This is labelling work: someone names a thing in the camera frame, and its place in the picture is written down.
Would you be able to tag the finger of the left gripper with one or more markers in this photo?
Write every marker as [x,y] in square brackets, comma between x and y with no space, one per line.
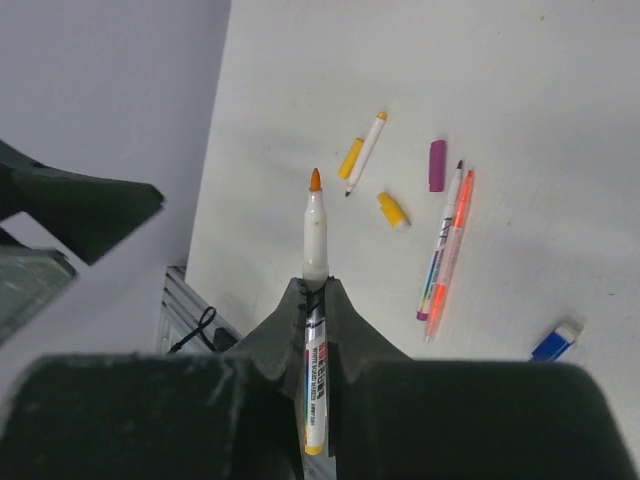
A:
[89,215]

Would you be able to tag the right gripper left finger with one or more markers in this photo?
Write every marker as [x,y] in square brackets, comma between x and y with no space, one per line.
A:
[171,416]

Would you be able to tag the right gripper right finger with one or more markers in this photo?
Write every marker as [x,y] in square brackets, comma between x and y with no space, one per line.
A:
[393,417]

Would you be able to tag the white marker yellow end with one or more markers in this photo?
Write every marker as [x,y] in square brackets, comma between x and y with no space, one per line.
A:
[315,272]

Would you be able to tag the short yellow pen cap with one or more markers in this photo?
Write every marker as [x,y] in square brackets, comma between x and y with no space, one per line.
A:
[393,212]

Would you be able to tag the white pen purple end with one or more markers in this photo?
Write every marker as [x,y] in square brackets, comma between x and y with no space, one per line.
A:
[443,232]

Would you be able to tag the orange highlighter pen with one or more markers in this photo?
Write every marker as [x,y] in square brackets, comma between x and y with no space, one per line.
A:
[449,257]

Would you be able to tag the blue pen cap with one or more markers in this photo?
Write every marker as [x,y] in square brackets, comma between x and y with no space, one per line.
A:
[558,340]

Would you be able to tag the long yellow pen cap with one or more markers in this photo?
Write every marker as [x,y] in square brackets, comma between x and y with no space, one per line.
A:
[350,159]

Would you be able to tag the purple pen cap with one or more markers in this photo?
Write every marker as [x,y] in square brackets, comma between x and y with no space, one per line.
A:
[437,165]

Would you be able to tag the thin white pen yellow end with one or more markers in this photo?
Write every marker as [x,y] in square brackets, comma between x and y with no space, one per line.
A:
[365,152]

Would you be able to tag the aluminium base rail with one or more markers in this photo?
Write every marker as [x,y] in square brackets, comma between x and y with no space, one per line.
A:
[188,324]

